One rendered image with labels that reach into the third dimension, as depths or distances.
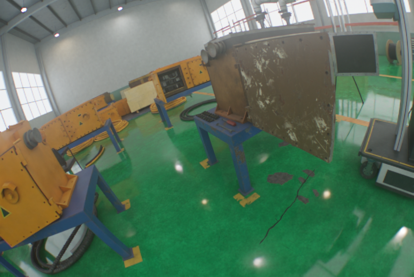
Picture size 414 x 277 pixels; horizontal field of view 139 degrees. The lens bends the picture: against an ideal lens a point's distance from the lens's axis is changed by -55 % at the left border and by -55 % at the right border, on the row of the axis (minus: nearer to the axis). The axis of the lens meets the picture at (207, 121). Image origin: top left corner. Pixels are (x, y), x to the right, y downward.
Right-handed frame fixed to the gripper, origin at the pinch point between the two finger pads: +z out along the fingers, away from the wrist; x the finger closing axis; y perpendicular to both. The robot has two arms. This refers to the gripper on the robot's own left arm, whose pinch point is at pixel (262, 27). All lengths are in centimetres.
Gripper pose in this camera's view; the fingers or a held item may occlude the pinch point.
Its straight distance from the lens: 188.7
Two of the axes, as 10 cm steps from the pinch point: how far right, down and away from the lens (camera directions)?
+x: 2.3, 3.0, -9.3
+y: -9.3, 3.5, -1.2
